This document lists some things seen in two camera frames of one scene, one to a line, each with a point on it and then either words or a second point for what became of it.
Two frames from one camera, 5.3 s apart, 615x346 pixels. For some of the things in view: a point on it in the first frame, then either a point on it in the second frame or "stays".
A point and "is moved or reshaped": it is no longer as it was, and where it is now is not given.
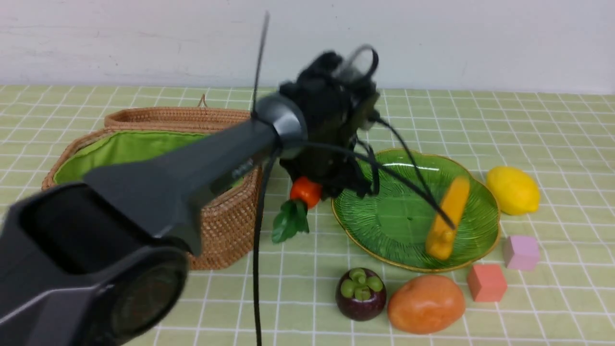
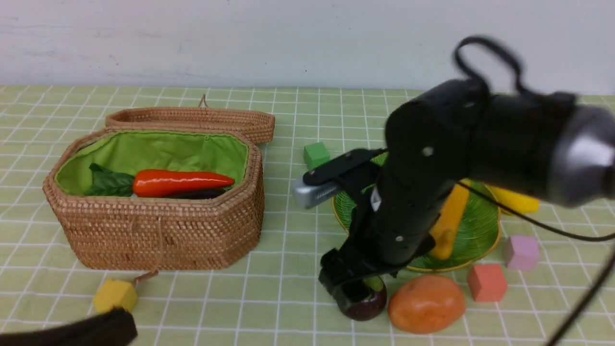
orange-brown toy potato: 426,304 stays
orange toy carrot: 305,193 is moved or reshaped
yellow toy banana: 439,243 stays
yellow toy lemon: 515,192 stays
